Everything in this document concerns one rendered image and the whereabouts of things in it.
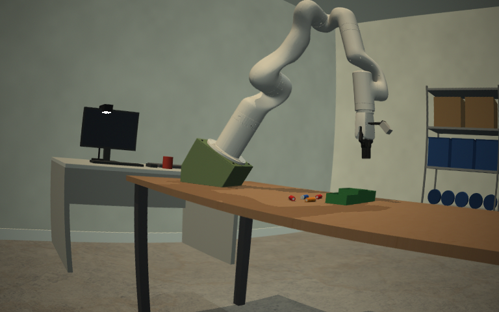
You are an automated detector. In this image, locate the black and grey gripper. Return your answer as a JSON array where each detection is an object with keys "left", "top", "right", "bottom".
[{"left": 355, "top": 111, "right": 375, "bottom": 159}]

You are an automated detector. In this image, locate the green rack of bins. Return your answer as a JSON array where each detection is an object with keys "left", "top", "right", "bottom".
[{"left": 326, "top": 188, "right": 376, "bottom": 205}]

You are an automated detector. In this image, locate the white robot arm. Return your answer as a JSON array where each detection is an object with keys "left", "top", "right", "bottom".
[{"left": 207, "top": 0, "right": 389, "bottom": 165}]

